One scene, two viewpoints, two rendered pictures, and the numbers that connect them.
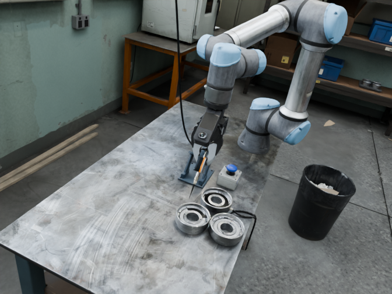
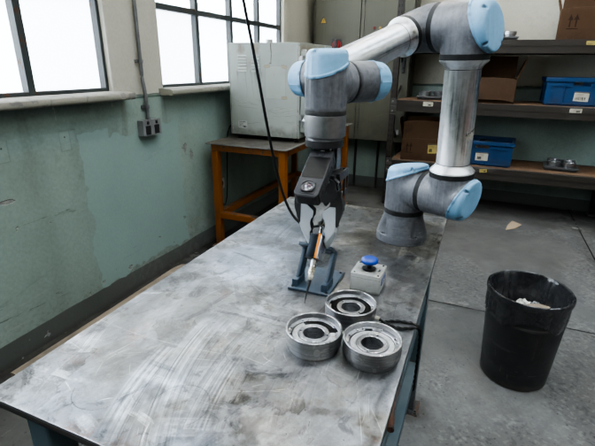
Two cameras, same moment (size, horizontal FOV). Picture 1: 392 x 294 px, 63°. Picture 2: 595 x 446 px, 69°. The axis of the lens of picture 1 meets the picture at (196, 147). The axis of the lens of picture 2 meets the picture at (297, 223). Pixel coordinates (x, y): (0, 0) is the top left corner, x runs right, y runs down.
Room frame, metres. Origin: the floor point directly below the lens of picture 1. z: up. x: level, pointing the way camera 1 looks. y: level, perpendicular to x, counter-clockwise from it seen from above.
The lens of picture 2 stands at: (0.05, -0.06, 1.30)
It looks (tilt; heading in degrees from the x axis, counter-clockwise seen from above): 20 degrees down; 6
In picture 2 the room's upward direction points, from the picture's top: 1 degrees clockwise
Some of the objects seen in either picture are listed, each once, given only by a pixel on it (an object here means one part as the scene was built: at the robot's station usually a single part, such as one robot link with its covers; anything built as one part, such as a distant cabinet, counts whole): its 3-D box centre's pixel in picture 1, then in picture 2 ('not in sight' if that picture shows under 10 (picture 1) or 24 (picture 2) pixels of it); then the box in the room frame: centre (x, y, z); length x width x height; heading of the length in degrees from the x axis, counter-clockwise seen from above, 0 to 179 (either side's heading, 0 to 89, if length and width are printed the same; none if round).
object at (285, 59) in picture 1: (280, 49); (424, 138); (4.36, -0.87, 0.64); 0.49 x 0.40 x 0.37; 78
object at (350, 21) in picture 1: (338, 14); (492, 79); (4.22, -1.37, 1.19); 0.52 x 0.42 x 0.38; 73
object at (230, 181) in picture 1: (230, 176); (369, 275); (0.99, -0.15, 0.82); 0.08 x 0.07 x 0.05; 163
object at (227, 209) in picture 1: (216, 202); (351, 310); (0.83, -0.10, 0.82); 0.10 x 0.10 x 0.04
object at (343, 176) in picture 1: (317, 203); (521, 331); (1.74, -0.88, 0.21); 0.34 x 0.34 x 0.43
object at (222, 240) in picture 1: (226, 230); (372, 347); (0.71, -0.14, 0.82); 0.10 x 0.10 x 0.04
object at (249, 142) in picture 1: (255, 136); (402, 222); (1.31, -0.26, 0.85); 0.15 x 0.15 x 0.10
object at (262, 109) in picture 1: (263, 114); (408, 185); (1.30, -0.27, 0.97); 0.13 x 0.12 x 0.14; 49
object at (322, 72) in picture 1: (320, 65); (482, 149); (4.23, -1.39, 0.56); 0.52 x 0.38 x 0.22; 70
